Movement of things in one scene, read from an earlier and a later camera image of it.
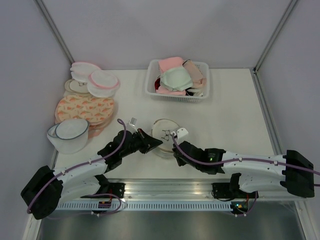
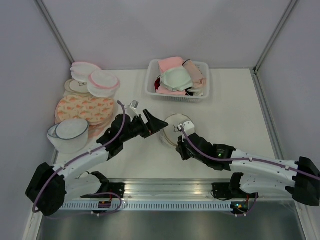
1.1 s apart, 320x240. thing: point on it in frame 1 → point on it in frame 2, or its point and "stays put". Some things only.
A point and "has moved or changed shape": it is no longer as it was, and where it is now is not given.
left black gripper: x=148 y=142 → x=155 y=124
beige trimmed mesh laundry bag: x=162 y=129 has moved or changed shape
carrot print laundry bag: x=96 y=110 stays put
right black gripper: x=179 y=161 → x=180 y=148
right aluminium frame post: x=291 y=5 stays put
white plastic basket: x=152 y=73 stays put
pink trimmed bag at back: x=80 y=71 stays put
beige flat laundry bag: x=75 y=86 stays put
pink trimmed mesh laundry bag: x=102 y=84 stays put
